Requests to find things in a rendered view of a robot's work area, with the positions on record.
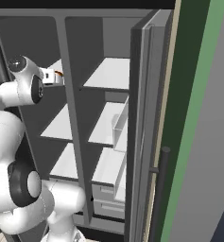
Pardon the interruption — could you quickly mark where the grey fridge freezer cabinet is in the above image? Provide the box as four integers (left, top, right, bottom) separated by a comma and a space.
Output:
0, 9, 164, 235

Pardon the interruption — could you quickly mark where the green tall cabinet panel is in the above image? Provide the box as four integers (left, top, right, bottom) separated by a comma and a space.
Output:
153, 0, 224, 242

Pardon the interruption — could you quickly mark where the grey fridge door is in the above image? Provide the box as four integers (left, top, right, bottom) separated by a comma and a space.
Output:
124, 9, 175, 242

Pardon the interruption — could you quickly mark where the white fridge shelf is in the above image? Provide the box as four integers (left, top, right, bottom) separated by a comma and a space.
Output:
87, 101, 128, 148
90, 147, 127, 187
82, 57, 130, 93

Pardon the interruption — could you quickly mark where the grey fridge drawer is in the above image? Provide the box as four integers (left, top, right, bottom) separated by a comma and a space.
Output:
91, 183, 127, 203
93, 199, 126, 219

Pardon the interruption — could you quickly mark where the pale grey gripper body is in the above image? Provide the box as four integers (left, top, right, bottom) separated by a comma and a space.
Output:
52, 75, 65, 86

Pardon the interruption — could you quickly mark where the dark fridge door handle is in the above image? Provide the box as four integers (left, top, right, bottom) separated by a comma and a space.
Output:
148, 146, 172, 242

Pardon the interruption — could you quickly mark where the clear fridge door bin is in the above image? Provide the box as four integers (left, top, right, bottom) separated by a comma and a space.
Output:
112, 96, 130, 153
113, 154, 128, 203

